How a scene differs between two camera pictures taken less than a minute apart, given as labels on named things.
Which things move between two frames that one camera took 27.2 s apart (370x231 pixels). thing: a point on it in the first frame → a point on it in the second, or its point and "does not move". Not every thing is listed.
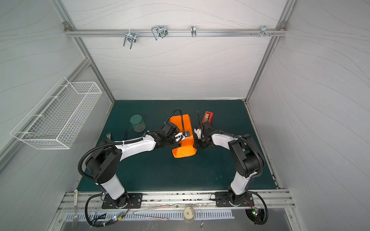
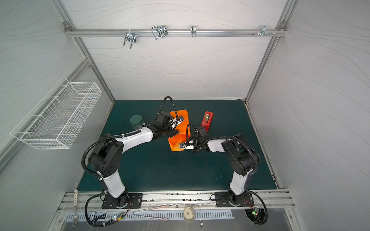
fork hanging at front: (75, 220) does not move
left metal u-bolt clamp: (131, 37) does not move
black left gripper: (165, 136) → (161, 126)
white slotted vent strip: (154, 215) does not move
